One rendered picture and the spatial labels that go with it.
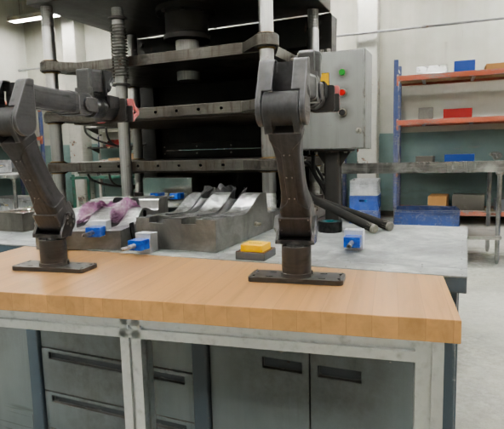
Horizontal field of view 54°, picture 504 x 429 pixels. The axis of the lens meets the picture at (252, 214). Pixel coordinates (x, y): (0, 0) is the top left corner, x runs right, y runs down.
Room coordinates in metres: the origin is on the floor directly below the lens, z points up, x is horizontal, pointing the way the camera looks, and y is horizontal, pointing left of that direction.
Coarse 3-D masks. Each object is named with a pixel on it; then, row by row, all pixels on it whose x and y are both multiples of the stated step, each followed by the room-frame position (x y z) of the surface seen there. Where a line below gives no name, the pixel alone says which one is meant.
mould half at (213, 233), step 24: (192, 192) 1.71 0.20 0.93; (216, 192) 1.68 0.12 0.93; (264, 192) 1.64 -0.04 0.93; (144, 216) 1.43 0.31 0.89; (192, 216) 1.40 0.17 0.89; (216, 216) 1.38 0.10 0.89; (240, 216) 1.46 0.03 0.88; (264, 216) 1.64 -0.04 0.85; (168, 240) 1.38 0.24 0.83; (192, 240) 1.34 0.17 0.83; (216, 240) 1.32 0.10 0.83; (240, 240) 1.46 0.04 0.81
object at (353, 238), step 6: (348, 228) 1.34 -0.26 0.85; (354, 228) 1.33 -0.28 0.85; (360, 228) 1.33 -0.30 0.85; (348, 234) 1.31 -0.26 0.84; (354, 234) 1.31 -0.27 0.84; (360, 234) 1.30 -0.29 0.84; (348, 240) 1.27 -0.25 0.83; (354, 240) 1.27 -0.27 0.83; (360, 240) 1.27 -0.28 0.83; (348, 246) 1.24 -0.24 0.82; (354, 246) 1.27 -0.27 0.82; (360, 246) 1.27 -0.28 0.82
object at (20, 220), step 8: (24, 208) 1.96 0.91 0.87; (32, 208) 1.95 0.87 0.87; (0, 216) 1.82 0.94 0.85; (8, 216) 1.81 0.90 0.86; (16, 216) 1.79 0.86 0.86; (24, 216) 1.79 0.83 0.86; (32, 216) 1.82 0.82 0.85; (0, 224) 1.82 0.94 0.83; (8, 224) 1.81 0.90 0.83; (16, 224) 1.79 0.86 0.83; (24, 224) 1.78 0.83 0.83; (32, 224) 1.82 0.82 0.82
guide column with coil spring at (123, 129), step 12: (120, 12) 2.38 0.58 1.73; (120, 36) 2.37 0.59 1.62; (120, 48) 2.37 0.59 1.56; (120, 60) 2.37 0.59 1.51; (120, 72) 2.37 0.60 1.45; (120, 96) 2.37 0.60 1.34; (120, 132) 2.37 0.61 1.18; (120, 144) 2.37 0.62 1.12; (120, 156) 2.38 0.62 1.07; (120, 168) 2.38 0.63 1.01; (132, 180) 2.39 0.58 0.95; (132, 192) 2.39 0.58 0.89
